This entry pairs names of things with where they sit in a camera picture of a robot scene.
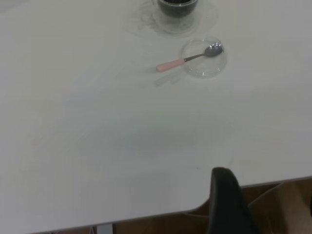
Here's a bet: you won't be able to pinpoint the white table leg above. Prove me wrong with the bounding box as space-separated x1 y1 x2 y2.
96 222 113 234

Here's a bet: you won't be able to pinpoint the clear double-wall glass cup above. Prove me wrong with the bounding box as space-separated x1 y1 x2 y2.
138 0 202 34

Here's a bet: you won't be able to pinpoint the clear round glass lid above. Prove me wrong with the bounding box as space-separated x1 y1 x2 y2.
179 36 229 79

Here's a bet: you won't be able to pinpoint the pink-handled metal spoon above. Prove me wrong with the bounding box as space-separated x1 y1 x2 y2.
156 43 224 73

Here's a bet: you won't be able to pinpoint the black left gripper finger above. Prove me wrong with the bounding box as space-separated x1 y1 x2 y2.
207 167 261 234

